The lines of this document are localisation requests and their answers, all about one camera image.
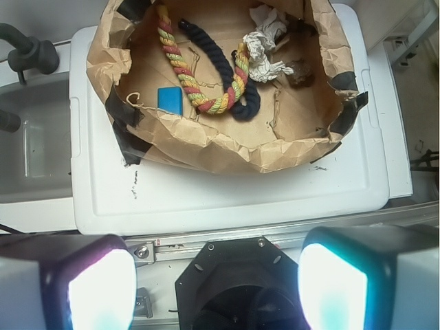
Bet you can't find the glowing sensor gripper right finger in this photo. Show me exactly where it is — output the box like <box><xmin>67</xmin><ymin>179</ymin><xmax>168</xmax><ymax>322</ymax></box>
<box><xmin>298</xmin><ymin>225</ymin><xmax>439</xmax><ymax>329</ymax></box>

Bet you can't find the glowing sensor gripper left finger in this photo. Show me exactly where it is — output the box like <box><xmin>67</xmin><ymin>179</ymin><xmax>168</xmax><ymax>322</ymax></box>
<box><xmin>1</xmin><ymin>234</ymin><xmax>137</xmax><ymax>329</ymax></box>

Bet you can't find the blue rectangular block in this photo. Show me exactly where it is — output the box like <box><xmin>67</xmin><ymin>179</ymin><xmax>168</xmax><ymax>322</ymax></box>
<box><xmin>157</xmin><ymin>87</ymin><xmax>183</xmax><ymax>116</ymax></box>

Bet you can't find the white plastic bin lid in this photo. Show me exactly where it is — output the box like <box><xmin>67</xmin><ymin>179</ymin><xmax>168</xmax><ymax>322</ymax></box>
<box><xmin>69</xmin><ymin>3</ymin><xmax>390</xmax><ymax>236</ymax></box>

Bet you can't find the grey plastic tub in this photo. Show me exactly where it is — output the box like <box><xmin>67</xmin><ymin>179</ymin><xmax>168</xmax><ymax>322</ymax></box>
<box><xmin>1</xmin><ymin>74</ymin><xmax>72</xmax><ymax>204</ymax></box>

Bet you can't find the brown lumpy object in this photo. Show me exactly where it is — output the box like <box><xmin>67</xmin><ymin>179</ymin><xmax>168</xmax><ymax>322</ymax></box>
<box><xmin>286</xmin><ymin>59</ymin><xmax>314</xmax><ymax>88</ymax></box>

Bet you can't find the dark grey clamp stand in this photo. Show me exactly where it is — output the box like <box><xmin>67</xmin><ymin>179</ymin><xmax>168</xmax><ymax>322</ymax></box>
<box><xmin>1</xmin><ymin>23</ymin><xmax>60</xmax><ymax>85</ymax></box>

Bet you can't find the crumpled white paper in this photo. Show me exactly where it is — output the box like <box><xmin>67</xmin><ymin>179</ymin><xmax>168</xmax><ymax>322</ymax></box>
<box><xmin>243</xmin><ymin>31</ymin><xmax>294</xmax><ymax>83</ymax></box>

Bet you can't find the brown paper bag tray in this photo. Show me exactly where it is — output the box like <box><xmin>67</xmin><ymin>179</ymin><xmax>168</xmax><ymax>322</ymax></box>
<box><xmin>87</xmin><ymin>1</ymin><xmax>368</xmax><ymax>174</ymax></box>

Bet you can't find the crumpled white tissue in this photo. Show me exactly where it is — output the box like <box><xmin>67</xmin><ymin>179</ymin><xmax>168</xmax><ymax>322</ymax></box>
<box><xmin>249</xmin><ymin>4</ymin><xmax>288</xmax><ymax>40</ymax></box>

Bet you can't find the black octagonal mount plate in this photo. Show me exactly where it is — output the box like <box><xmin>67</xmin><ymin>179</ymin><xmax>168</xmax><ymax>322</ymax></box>
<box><xmin>175</xmin><ymin>236</ymin><xmax>309</xmax><ymax>329</ymax></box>

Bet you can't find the dark navy twisted rope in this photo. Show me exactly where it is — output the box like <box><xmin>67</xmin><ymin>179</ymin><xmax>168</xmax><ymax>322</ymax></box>
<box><xmin>178</xmin><ymin>19</ymin><xmax>259</xmax><ymax>122</ymax></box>

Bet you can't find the multicolour twisted rope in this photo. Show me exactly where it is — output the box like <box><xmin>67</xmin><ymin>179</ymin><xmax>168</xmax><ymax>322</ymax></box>
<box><xmin>157</xmin><ymin>5</ymin><xmax>251</xmax><ymax>115</ymax></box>

